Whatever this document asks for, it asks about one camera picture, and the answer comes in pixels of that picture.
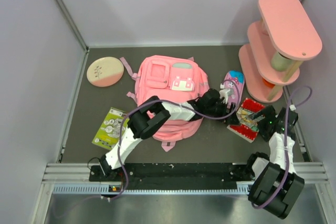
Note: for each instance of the pink cartoon pencil case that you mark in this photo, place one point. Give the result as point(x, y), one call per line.
point(238, 79)

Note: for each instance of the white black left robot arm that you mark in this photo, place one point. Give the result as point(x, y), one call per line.
point(148, 118)

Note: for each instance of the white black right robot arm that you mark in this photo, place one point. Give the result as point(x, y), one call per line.
point(277, 186)

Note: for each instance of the pink student backpack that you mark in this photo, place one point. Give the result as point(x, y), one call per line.
point(174, 79)

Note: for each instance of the pink three-tier wooden shelf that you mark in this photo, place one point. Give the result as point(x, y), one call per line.
point(284, 27)

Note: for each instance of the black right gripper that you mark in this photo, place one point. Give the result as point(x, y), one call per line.
point(270, 113)

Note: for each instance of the red colourful picture book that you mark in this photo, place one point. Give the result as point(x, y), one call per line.
point(247, 127)

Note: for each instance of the cream and pink plate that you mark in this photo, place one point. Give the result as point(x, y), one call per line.
point(105, 71)

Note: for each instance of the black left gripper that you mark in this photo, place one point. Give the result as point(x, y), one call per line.
point(224, 106)

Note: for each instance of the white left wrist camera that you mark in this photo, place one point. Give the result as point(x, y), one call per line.
point(228, 92)

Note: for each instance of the orange bowl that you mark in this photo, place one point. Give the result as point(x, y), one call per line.
point(268, 84)

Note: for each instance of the pale green cup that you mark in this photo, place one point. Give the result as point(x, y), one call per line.
point(280, 62)

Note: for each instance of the green thin booklet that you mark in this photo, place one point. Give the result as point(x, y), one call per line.
point(108, 133)

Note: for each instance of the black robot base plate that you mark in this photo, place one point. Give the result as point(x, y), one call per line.
point(186, 176)

